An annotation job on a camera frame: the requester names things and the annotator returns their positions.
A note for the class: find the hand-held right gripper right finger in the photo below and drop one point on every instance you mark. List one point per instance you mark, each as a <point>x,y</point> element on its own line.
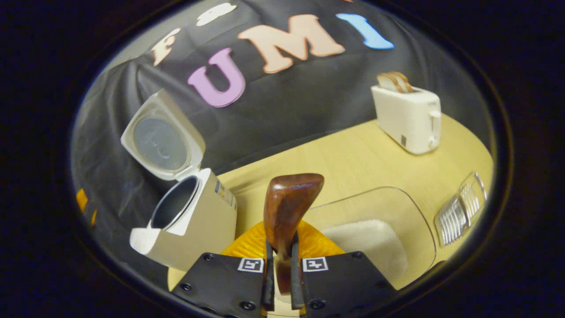
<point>297,274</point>

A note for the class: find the brown wooden spoon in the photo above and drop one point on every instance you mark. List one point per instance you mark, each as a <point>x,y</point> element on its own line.
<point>287,207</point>

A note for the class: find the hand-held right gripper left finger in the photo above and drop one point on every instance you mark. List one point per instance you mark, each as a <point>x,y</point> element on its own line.
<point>269,274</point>

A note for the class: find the white toaster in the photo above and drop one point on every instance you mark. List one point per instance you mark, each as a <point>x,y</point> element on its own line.
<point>406,123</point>

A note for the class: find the clear plastic container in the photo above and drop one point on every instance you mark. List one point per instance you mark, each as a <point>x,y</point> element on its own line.
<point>410,212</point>

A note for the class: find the toasted bread slice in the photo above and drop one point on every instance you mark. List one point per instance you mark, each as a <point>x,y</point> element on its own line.
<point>388,83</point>
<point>406,81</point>

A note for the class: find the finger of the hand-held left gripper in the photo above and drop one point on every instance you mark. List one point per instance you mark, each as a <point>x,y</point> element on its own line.
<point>81,201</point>

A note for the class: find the white rice cooker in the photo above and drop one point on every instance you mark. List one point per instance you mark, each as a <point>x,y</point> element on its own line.
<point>198,229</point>

